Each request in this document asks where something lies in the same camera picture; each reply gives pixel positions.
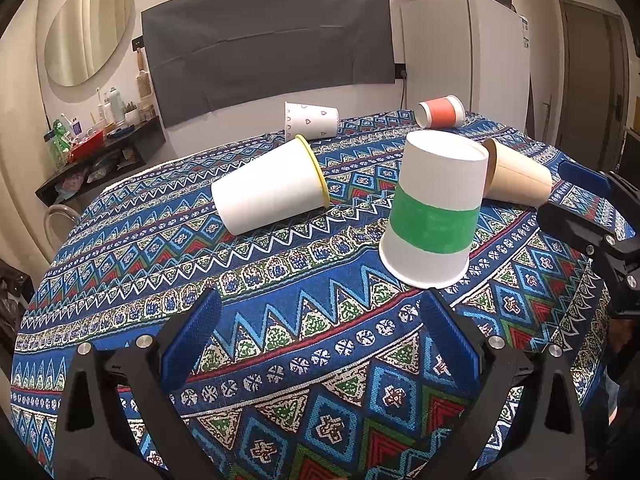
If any clear plastic chair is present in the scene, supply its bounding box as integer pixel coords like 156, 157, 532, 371
44, 203, 81, 253

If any green plastic bottle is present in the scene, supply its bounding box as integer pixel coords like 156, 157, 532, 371
47, 117, 73, 166

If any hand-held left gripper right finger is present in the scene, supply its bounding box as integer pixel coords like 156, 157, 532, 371
421, 290, 586, 480

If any black wall shelf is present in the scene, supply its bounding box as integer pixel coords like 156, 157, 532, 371
35, 116, 167, 207

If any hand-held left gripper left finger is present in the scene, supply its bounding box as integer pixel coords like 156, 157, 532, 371
55, 287, 222, 480

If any orange paper cup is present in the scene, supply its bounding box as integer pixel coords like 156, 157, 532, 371
418, 95, 466, 129

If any cream curtain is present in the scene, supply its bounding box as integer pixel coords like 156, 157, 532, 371
0, 0, 56, 261

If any white cup with heart print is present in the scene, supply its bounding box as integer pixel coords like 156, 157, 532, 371
284, 101, 340, 142

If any blue patterned tablecloth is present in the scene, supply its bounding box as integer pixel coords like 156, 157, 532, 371
10, 110, 640, 480

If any oval wall mirror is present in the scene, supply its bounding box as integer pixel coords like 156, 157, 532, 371
44, 0, 136, 88

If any red box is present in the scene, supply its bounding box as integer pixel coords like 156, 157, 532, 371
70, 132, 106, 161

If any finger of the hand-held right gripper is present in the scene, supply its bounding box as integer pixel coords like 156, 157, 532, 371
536, 203, 635, 262
557, 160, 640, 202

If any tan paper cup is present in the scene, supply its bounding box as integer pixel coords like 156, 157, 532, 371
481, 138, 553, 208

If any brown door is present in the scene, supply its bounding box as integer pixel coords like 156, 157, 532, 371
557, 0, 631, 171

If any wooden hair brush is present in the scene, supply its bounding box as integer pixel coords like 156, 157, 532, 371
136, 50, 153, 111

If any white cup with yellow rim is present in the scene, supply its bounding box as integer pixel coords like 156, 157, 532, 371
211, 134, 330, 236

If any dark grey cloth cover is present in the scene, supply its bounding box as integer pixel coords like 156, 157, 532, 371
141, 0, 397, 128

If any dark cloth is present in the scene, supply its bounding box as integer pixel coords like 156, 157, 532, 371
0, 257, 36, 361

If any white pump bottle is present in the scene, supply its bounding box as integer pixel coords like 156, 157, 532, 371
107, 87, 126, 123

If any white cup with green band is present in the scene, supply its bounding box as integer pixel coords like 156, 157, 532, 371
378, 131, 490, 289

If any white refrigerator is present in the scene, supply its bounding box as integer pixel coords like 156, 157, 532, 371
400, 0, 532, 136

